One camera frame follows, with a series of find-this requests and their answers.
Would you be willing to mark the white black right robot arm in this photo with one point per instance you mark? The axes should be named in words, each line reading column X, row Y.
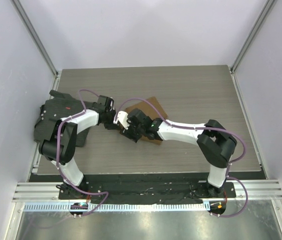
column 216, row 145

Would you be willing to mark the white slotted cable duct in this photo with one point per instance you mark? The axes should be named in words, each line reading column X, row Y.
column 70, row 206

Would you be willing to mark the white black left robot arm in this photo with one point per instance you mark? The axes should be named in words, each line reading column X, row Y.
column 63, row 126

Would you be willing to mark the left aluminium corner post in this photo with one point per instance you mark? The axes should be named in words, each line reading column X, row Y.
column 33, row 34

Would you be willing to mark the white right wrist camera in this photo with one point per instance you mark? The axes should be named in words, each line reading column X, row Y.
column 121, row 119

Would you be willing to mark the aluminium frame rail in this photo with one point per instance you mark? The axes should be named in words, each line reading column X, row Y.
column 267, row 189

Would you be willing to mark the dark striped folded shirt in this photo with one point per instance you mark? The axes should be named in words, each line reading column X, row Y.
column 62, row 105

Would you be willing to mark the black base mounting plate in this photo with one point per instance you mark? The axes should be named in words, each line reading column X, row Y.
column 147, row 189

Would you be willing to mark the brown cloth napkin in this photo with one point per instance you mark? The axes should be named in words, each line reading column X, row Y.
column 153, row 112

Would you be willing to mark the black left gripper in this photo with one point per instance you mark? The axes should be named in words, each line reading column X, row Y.
column 111, row 127

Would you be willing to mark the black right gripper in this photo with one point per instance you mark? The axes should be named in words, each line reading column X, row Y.
column 129, row 133

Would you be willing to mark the right aluminium corner post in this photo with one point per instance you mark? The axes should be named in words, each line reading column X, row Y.
column 265, row 12

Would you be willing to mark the aluminium corner post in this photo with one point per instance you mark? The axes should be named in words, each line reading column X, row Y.
column 33, row 34
column 265, row 12

